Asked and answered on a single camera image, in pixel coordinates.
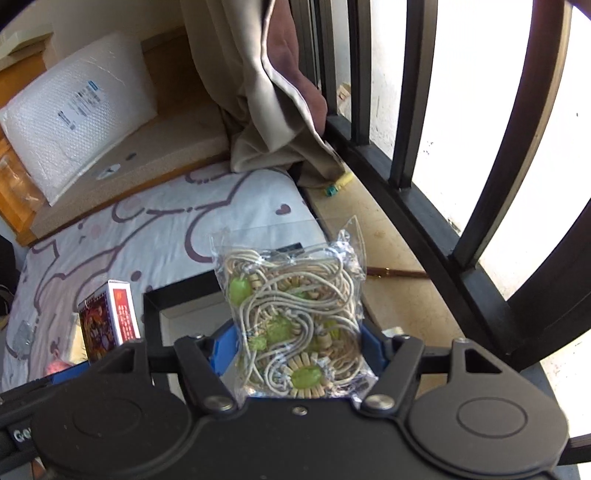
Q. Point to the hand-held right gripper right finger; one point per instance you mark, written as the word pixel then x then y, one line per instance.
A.
pixel 377 353

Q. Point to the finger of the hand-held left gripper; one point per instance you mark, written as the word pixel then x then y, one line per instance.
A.
pixel 69 373

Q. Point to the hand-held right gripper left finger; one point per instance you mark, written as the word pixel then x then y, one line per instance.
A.
pixel 220 348

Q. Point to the black box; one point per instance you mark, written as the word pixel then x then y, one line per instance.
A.
pixel 150 323

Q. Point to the pink soft object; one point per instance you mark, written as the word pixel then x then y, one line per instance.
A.
pixel 57 368

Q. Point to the silver foil packet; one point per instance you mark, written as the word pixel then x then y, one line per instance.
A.
pixel 23 339

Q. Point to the red card box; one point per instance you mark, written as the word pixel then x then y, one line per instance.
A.
pixel 108 321

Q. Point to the brown wooden stick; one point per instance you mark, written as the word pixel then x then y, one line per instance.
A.
pixel 397 273

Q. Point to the black jacket with white trim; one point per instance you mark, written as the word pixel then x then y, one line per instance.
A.
pixel 7 272

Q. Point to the beige window sill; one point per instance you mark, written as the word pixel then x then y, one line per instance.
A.
pixel 369 230

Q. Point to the printed bed sheet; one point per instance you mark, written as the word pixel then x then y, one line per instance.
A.
pixel 161 221

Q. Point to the yellow and green small object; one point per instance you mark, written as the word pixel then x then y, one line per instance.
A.
pixel 339 183

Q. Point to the wooden headboard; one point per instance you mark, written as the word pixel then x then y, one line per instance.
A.
pixel 14 194

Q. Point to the white bubble wrap package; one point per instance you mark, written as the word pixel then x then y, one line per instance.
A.
pixel 78 110

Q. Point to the black window grille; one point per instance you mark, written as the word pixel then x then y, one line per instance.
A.
pixel 415 92

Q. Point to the dark purple curtain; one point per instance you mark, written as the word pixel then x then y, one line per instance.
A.
pixel 295 83

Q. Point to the beige curtain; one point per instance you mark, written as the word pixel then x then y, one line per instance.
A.
pixel 231 69

